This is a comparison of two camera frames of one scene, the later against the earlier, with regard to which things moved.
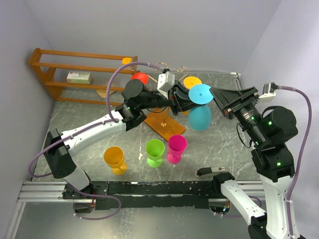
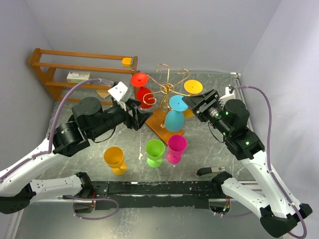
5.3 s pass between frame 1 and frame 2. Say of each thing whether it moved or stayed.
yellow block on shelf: stayed
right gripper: moved
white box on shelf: stayed
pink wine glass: stayed
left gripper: moved
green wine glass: stayed
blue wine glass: moved
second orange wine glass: stayed
